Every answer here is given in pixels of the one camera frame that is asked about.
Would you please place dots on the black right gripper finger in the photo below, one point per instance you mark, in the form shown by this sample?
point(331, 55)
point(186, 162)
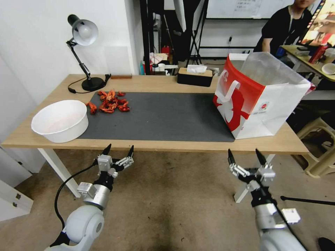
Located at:
point(261, 158)
point(236, 168)

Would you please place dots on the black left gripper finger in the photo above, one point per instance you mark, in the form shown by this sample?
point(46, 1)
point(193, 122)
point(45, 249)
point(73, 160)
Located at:
point(107, 150)
point(126, 161)

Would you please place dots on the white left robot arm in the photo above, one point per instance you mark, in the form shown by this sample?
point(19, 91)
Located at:
point(83, 224)

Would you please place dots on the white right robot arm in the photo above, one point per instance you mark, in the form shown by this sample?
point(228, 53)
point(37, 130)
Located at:
point(272, 227)

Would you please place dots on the white round takeout container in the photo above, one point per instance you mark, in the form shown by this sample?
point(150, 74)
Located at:
point(62, 123)

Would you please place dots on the red and white takeout bag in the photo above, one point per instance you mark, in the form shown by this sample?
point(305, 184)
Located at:
point(251, 104)

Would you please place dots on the black tissue box wooden lid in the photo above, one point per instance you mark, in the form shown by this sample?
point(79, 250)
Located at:
point(195, 78)

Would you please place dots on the red crayfish shell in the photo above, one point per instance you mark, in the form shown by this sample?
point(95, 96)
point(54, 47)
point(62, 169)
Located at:
point(111, 94)
point(107, 108)
point(122, 102)
point(124, 108)
point(103, 98)
point(121, 93)
point(92, 107)
point(101, 93)

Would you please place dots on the black tripod leg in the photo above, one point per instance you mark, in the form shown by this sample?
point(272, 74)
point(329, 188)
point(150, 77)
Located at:
point(306, 200)

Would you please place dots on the dark grey desk mat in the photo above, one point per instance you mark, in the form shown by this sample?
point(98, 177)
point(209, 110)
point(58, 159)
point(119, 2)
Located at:
point(162, 117)

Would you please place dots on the beige plastic stool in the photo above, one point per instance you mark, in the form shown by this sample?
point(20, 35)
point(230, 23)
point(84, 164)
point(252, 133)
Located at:
point(320, 154)

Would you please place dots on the black shoe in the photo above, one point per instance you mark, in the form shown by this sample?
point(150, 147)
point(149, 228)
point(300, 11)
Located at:
point(327, 244)

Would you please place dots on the wooden table with white legs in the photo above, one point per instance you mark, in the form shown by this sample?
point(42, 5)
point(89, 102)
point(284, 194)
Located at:
point(162, 83)

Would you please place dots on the white cabinet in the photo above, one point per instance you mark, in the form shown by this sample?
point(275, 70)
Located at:
point(13, 183)

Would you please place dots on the white tissue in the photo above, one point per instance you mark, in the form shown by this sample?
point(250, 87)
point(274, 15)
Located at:
point(196, 68)

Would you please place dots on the yellow topped side desk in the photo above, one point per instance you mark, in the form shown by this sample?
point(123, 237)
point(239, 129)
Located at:
point(298, 56)

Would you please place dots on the small white bowl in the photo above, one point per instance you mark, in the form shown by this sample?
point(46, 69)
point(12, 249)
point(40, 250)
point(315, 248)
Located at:
point(328, 69)

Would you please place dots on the red canister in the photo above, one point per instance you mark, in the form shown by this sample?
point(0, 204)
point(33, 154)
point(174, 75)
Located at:
point(165, 50)

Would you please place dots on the black desk lamp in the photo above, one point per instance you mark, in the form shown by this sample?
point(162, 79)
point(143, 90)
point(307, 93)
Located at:
point(86, 31)

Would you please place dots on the white cup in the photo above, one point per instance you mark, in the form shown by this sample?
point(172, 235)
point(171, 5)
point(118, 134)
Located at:
point(330, 55)

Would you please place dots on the person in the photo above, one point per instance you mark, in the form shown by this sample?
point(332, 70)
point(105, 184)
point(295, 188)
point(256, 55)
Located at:
point(282, 26)

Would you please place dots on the black folding stand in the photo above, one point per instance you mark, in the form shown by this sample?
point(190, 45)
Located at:
point(196, 39)

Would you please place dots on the computer monitor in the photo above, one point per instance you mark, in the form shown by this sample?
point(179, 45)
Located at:
point(322, 23)

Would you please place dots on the white whiteboard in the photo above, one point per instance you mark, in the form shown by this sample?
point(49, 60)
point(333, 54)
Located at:
point(235, 9)

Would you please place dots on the white reflector panel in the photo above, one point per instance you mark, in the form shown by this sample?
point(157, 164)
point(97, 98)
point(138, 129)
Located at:
point(180, 14)

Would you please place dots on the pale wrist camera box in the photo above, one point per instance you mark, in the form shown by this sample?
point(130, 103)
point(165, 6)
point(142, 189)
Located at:
point(104, 164)
point(266, 176)

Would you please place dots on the black metal shelf frame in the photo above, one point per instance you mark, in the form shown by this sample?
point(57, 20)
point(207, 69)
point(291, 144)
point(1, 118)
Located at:
point(147, 34)

